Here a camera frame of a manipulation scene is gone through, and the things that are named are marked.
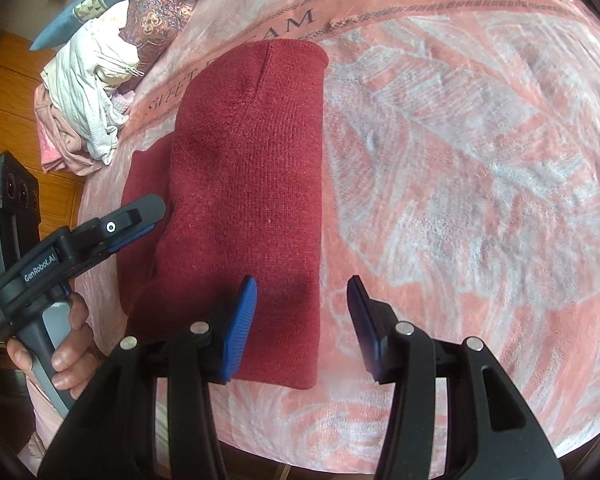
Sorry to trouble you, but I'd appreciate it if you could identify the pink printed blanket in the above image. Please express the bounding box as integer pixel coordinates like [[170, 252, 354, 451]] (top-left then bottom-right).
[[25, 0, 600, 466]]

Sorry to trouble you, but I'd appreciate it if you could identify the person's left hand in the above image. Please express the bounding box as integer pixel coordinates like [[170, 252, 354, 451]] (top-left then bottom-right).
[[6, 292, 103, 401]]

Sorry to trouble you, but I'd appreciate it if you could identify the blue pillow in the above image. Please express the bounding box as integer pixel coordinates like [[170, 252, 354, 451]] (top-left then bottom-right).
[[35, 0, 153, 52]]

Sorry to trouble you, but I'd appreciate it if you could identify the pale pink garment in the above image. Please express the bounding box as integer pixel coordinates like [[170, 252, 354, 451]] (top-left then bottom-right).
[[35, 82, 131, 177]]

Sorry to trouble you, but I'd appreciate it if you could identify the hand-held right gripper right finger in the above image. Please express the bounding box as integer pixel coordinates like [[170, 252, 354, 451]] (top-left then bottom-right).
[[346, 275, 566, 480]]

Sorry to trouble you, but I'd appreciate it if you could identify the pile of white pink clothes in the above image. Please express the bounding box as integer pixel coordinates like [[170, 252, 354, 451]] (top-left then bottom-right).
[[40, 0, 146, 166]]

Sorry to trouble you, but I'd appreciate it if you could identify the light pink knit garment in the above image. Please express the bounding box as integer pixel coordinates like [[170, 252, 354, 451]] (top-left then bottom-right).
[[111, 91, 137, 117]]

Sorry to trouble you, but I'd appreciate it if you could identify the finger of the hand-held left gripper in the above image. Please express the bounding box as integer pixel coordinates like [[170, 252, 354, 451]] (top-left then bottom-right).
[[70, 195, 168, 257]]

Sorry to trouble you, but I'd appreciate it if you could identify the floral patterned pillow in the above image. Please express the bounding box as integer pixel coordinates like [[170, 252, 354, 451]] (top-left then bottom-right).
[[117, 0, 198, 53]]

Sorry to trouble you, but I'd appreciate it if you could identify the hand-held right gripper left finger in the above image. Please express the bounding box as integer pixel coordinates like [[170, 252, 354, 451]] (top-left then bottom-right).
[[50, 276, 258, 480]]

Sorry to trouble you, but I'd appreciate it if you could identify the dark red knit sweater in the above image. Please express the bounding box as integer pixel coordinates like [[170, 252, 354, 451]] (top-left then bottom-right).
[[121, 40, 329, 391]]

